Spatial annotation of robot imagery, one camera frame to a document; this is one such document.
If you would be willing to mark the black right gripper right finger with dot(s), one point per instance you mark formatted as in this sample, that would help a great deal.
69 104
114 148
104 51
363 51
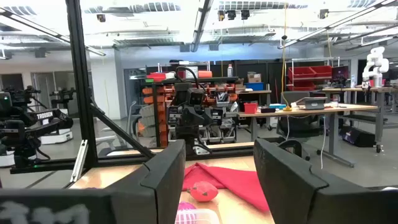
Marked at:
295 193

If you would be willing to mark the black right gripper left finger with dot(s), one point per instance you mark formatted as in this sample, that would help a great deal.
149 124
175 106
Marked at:
161 186

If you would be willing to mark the purple white onion toy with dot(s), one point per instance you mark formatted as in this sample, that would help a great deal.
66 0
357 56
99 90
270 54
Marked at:
185 211

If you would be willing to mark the pink dragon fruit toy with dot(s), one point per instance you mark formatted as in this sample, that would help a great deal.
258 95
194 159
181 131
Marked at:
203 191

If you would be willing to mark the clear plastic tupperware container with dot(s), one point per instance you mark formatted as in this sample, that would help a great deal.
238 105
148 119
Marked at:
208 217

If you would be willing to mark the black Trossen robot arm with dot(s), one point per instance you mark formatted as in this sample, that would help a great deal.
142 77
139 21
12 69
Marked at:
46 116

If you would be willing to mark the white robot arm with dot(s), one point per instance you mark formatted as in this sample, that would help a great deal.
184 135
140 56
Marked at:
377 62

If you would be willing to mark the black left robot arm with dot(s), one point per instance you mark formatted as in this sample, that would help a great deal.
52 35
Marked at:
186 138

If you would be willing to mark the rack of orange bins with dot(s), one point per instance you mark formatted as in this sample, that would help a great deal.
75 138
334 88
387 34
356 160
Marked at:
161 109

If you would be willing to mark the red cloth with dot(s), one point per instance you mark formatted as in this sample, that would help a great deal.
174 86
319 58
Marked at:
242 183

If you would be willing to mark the small red bin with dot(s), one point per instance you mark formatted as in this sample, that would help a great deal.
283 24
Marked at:
250 108

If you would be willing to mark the white bottle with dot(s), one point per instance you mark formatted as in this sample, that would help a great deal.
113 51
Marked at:
230 71

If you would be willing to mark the blue box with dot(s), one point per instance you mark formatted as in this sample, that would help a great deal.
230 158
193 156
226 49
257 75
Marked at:
253 86

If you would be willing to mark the black office chair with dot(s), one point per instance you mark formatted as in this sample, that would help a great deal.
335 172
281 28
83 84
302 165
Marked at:
295 124

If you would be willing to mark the cardboard box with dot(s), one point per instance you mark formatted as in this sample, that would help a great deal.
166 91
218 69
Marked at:
254 77

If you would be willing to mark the black bag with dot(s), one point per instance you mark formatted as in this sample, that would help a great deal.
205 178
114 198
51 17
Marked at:
357 137

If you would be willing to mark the grey laptop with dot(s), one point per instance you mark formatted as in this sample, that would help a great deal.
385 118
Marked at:
314 103

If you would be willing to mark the wooden desk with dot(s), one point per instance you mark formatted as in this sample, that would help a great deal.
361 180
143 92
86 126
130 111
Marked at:
342 109

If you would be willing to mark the metal rack with red bins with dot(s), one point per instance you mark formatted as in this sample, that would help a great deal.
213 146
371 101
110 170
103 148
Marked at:
300 73

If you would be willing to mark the grey metal workbench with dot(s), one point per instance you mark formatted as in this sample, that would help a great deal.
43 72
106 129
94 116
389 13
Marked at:
379 90

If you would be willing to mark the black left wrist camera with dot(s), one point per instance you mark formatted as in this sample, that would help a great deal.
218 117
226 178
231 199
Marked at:
196 97

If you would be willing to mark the silver metal bracket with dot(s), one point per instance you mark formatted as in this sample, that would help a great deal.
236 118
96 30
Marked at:
79 161

